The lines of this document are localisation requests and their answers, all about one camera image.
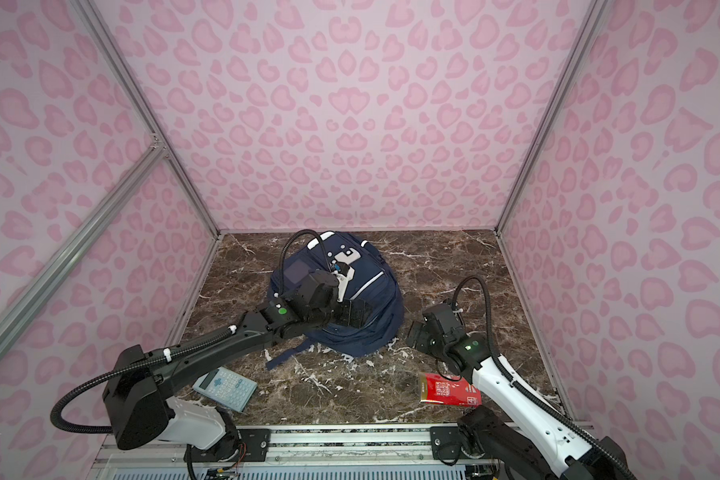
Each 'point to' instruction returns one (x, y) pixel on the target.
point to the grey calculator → (226, 387)
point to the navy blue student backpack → (275, 288)
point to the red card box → (438, 390)
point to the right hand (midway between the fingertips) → (421, 337)
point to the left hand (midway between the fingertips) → (362, 300)
